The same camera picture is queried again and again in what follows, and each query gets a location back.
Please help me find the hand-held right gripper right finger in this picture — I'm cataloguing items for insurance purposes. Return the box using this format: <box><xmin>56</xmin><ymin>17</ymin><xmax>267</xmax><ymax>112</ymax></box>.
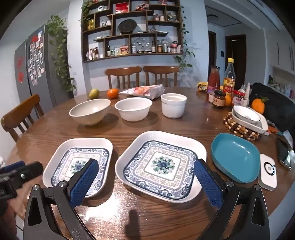
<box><xmin>194</xmin><ymin>159</ymin><xmax>270</xmax><ymax>240</ymax></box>

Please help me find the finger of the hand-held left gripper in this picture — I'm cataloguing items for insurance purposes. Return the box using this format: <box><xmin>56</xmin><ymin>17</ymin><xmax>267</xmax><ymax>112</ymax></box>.
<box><xmin>0</xmin><ymin>161</ymin><xmax>26</xmax><ymax>174</ymax></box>
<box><xmin>0</xmin><ymin>162</ymin><xmax>44</xmax><ymax>200</ymax></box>

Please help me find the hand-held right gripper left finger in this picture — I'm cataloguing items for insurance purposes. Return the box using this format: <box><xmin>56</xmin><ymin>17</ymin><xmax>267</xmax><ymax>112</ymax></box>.
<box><xmin>23</xmin><ymin>158</ymin><xmax>100</xmax><ymax>240</ymax></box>

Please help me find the small patterned square plate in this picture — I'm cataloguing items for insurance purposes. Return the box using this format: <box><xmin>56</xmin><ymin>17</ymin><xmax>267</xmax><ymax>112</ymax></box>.
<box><xmin>43</xmin><ymin>138</ymin><xmax>113</xmax><ymax>199</ymax></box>

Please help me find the teal dish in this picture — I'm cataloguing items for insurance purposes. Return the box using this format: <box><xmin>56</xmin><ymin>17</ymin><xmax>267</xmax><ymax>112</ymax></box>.
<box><xmin>211</xmin><ymin>133</ymin><xmax>261</xmax><ymax>184</ymax></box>

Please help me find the large patterned square plate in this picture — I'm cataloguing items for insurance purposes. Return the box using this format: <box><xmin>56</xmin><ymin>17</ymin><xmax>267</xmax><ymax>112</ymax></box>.
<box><xmin>115</xmin><ymin>131</ymin><xmax>207</xmax><ymax>203</ymax></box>

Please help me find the wide beige bowl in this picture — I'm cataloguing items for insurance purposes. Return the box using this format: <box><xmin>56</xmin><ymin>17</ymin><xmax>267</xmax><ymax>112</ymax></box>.
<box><xmin>69</xmin><ymin>99</ymin><xmax>111</xmax><ymax>126</ymax></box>

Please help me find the white ribbed cup bowl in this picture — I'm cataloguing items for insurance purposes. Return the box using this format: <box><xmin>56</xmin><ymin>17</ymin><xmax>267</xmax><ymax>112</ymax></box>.
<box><xmin>161</xmin><ymin>93</ymin><xmax>187</xmax><ymax>119</ymax></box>

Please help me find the medium white bowl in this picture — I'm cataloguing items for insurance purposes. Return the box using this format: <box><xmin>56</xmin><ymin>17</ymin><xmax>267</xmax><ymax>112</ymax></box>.
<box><xmin>114</xmin><ymin>97</ymin><xmax>153</xmax><ymax>122</ymax></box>

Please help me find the wooden dining chair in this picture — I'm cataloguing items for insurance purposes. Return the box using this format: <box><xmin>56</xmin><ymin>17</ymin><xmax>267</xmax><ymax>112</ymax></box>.
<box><xmin>105</xmin><ymin>66</ymin><xmax>142</xmax><ymax>89</ymax></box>
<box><xmin>143</xmin><ymin>66</ymin><xmax>180</xmax><ymax>88</ymax></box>
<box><xmin>0</xmin><ymin>94</ymin><xmax>45</xmax><ymax>142</ymax></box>

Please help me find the white box device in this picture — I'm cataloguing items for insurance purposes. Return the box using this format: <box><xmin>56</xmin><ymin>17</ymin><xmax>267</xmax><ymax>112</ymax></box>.
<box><xmin>258</xmin><ymin>153</ymin><xmax>277</xmax><ymax>191</ymax></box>

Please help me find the white square dish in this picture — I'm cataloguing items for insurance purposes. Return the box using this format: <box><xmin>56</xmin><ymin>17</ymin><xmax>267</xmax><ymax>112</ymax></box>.
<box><xmin>231</xmin><ymin>105</ymin><xmax>269</xmax><ymax>134</ymax></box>

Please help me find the black glossy phone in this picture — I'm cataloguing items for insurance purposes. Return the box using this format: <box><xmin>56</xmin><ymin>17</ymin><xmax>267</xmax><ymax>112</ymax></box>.
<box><xmin>276</xmin><ymin>136</ymin><xmax>295</xmax><ymax>171</ymax></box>

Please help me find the brown sauce jar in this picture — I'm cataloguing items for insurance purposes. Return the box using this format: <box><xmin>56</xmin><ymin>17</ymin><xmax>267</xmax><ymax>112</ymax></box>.
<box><xmin>212</xmin><ymin>90</ymin><xmax>227</xmax><ymax>108</ymax></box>

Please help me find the red lidded jar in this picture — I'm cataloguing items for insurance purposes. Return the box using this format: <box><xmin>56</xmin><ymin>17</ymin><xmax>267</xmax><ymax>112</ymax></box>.
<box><xmin>232</xmin><ymin>90</ymin><xmax>245</xmax><ymax>107</ymax></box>

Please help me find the orange tangerine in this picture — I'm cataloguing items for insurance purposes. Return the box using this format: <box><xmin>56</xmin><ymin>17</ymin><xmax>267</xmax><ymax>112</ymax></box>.
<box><xmin>107</xmin><ymin>88</ymin><xmax>119</xmax><ymax>100</ymax></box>

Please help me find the grey refrigerator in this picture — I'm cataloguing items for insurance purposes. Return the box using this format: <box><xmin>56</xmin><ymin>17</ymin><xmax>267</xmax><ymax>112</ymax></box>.
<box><xmin>14</xmin><ymin>23</ymin><xmax>70</xmax><ymax>107</ymax></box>

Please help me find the red fridge sticker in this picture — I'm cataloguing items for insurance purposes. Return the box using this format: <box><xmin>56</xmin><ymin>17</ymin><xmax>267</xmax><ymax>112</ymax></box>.
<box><xmin>17</xmin><ymin>56</ymin><xmax>25</xmax><ymax>82</ymax></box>

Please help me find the black bag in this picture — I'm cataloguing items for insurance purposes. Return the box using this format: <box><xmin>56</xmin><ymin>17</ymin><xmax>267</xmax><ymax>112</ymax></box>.
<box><xmin>250</xmin><ymin>82</ymin><xmax>295</xmax><ymax>134</ymax></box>

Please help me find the yellow capped vinegar bottle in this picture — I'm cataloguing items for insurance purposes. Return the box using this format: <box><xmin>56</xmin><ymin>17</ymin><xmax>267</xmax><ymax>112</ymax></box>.
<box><xmin>223</xmin><ymin>58</ymin><xmax>237</xmax><ymax>97</ymax></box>

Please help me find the group of fridge photo magnets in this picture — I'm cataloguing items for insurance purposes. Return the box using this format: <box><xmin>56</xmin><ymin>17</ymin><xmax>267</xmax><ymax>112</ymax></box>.
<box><xmin>27</xmin><ymin>30</ymin><xmax>45</xmax><ymax>86</ymax></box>

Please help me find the white snack packet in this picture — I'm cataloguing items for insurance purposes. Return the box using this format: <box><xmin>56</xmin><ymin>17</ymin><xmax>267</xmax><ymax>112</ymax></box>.
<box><xmin>119</xmin><ymin>84</ymin><xmax>166</xmax><ymax>100</ymax></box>

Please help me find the dark wooden door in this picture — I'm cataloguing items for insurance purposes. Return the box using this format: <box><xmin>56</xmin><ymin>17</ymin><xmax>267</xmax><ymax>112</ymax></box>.
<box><xmin>225</xmin><ymin>35</ymin><xmax>247</xmax><ymax>88</ymax></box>
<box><xmin>208</xmin><ymin>30</ymin><xmax>217</xmax><ymax>70</ymax></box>

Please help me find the hanging green vine plant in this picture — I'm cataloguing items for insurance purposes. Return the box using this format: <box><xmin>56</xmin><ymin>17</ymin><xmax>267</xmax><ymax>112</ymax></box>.
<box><xmin>47</xmin><ymin>15</ymin><xmax>76</xmax><ymax>93</ymax></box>

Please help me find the trailing shelf vine plant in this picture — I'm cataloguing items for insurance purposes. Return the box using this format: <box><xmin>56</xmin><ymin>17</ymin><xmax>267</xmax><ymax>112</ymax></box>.
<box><xmin>175</xmin><ymin>5</ymin><xmax>195</xmax><ymax>70</ymax></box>

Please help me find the row of spice jars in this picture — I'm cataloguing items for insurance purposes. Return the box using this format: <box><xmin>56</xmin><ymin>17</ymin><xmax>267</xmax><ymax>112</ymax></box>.
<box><xmin>88</xmin><ymin>40</ymin><xmax>182</xmax><ymax>60</ymax></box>

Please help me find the round dark decorative plate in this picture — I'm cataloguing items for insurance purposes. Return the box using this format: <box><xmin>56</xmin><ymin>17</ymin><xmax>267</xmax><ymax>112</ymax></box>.
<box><xmin>118</xmin><ymin>20</ymin><xmax>137</xmax><ymax>35</ymax></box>

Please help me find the white wall cabinet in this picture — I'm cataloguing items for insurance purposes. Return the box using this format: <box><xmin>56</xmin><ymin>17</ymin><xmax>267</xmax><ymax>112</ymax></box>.
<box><xmin>263</xmin><ymin>28</ymin><xmax>295</xmax><ymax>74</ymax></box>

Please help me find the dark wooden wall shelf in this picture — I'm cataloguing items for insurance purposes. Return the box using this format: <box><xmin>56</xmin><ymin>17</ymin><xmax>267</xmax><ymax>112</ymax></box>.
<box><xmin>81</xmin><ymin>0</ymin><xmax>185</xmax><ymax>63</ymax></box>

